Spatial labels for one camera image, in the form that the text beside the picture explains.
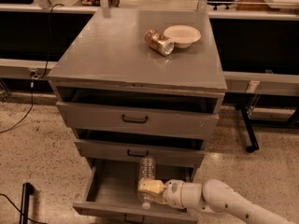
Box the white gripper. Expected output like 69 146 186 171
138 179 185 209

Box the clear plastic water bottle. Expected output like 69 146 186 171
137 156 156 210

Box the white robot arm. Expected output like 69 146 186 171
138 179 295 224

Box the grey bottom drawer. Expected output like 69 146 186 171
73 160 197 224

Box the grey drawer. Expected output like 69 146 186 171
75 139 204 167
73 160 197 224
57 102 219 139

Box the grey middle drawer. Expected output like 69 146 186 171
75 139 204 167

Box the grey top drawer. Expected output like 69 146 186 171
57 102 219 139

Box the grey drawer cabinet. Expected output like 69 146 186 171
49 9 226 179

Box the black stand leg with caster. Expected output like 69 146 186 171
235 105 259 153

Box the brown soda can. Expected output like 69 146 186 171
145 30 175 56

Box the white paper bowl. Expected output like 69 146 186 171
164 25 201 49

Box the black floor post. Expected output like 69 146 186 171
19 182 34 224

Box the black cable on floor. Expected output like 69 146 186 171
0 3 64 134

